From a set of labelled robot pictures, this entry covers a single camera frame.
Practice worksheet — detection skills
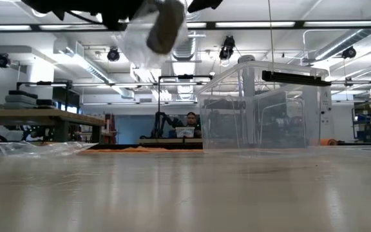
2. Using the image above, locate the clear plastic bag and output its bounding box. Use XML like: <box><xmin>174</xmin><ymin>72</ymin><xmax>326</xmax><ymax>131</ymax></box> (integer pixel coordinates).
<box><xmin>0</xmin><ymin>140</ymin><xmax>97</xmax><ymax>159</ymax></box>
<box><xmin>113</xmin><ymin>0</ymin><xmax>190</xmax><ymax>69</ymax></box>

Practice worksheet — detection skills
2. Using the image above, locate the beige elastic bandage roll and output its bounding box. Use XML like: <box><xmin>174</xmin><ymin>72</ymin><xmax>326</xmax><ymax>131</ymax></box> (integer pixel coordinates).
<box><xmin>146</xmin><ymin>0</ymin><xmax>186</xmax><ymax>55</ymax></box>

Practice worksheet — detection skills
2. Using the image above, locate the white cylindrical column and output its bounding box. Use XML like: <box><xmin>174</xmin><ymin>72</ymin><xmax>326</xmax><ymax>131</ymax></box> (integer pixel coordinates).
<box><xmin>238</xmin><ymin>54</ymin><xmax>257</xmax><ymax>144</ymax></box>

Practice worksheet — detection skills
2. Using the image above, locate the person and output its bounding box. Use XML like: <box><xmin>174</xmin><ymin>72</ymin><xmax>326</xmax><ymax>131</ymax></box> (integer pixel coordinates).
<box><xmin>185</xmin><ymin>111</ymin><xmax>203</xmax><ymax>139</ymax></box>

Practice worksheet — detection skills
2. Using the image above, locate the clear plastic storage bin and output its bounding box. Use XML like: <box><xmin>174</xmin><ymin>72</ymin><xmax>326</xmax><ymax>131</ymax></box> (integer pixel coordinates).
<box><xmin>194</xmin><ymin>59</ymin><xmax>333</xmax><ymax>153</ymax></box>

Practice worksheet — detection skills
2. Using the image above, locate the red tool cart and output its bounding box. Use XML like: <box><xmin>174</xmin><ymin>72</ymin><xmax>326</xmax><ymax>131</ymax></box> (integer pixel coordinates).
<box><xmin>103</xmin><ymin>112</ymin><xmax>118</xmax><ymax>145</ymax></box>

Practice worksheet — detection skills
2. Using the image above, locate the wooden workbench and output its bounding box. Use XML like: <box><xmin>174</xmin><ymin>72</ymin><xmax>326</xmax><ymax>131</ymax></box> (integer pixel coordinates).
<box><xmin>0</xmin><ymin>108</ymin><xmax>105</xmax><ymax>145</ymax></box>

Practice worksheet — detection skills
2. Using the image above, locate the white plastic container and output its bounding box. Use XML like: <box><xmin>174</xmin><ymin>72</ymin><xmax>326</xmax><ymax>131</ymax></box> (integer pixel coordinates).
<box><xmin>175</xmin><ymin>126</ymin><xmax>195</xmax><ymax>139</ymax></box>

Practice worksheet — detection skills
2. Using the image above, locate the stack of grey pads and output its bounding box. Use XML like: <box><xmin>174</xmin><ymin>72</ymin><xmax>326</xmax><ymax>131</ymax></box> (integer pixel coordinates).
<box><xmin>1</xmin><ymin>89</ymin><xmax>57</xmax><ymax>110</ymax></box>

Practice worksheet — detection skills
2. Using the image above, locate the thin hanging cable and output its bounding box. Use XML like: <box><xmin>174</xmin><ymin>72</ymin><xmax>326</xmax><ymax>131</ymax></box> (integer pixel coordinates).
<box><xmin>267</xmin><ymin>0</ymin><xmax>276</xmax><ymax>91</ymax></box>

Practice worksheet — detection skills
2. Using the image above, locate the black distant rig frame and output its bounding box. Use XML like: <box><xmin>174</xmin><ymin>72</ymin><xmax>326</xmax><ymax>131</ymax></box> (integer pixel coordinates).
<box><xmin>157</xmin><ymin>74</ymin><xmax>214</xmax><ymax>140</ymax></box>

